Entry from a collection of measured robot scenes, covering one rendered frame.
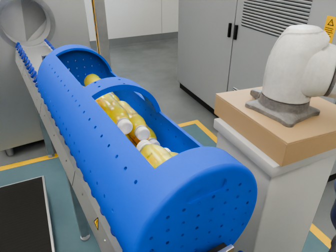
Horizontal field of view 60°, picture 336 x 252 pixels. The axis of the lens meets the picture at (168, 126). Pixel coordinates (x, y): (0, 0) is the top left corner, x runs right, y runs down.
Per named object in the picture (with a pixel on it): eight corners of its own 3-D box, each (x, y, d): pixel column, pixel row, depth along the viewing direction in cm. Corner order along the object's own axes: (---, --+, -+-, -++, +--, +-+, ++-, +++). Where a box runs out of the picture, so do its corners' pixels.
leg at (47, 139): (54, 153, 259) (37, 88, 226) (55, 156, 254) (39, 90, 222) (47, 155, 256) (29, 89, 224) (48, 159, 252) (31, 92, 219)
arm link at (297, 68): (261, 82, 105) (275, 18, 94) (315, 90, 100) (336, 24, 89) (259, 99, 91) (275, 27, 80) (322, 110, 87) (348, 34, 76)
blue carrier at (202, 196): (110, 103, 132) (104, 39, 118) (247, 246, 68) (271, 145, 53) (44, 118, 120) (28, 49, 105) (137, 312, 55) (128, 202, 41)
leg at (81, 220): (88, 232, 186) (71, 152, 154) (91, 238, 182) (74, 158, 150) (79, 235, 184) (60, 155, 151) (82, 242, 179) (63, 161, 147)
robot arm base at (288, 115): (266, 91, 113) (269, 77, 110) (321, 114, 97) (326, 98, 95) (234, 101, 103) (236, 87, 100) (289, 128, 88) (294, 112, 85)
